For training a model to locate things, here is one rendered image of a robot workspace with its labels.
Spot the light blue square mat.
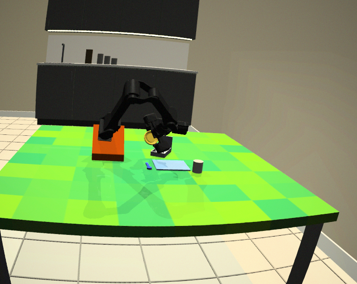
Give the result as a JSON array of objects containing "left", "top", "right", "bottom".
[{"left": 152, "top": 160, "right": 191, "bottom": 171}]

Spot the yellow plate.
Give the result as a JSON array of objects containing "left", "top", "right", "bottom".
[{"left": 144, "top": 131, "right": 158, "bottom": 145}]

